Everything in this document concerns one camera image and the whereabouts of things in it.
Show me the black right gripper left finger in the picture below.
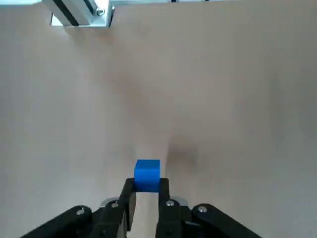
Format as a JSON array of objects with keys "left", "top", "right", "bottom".
[{"left": 18, "top": 177, "right": 137, "bottom": 238}]

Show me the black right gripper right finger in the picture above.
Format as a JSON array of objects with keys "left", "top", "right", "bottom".
[{"left": 155, "top": 177, "right": 263, "bottom": 238}]

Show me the blue magnetic cube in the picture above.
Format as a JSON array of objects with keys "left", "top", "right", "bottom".
[{"left": 134, "top": 159, "right": 161, "bottom": 193}]

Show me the aluminium profile post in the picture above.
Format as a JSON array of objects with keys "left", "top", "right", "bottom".
[{"left": 42, "top": 0, "right": 115, "bottom": 28}]

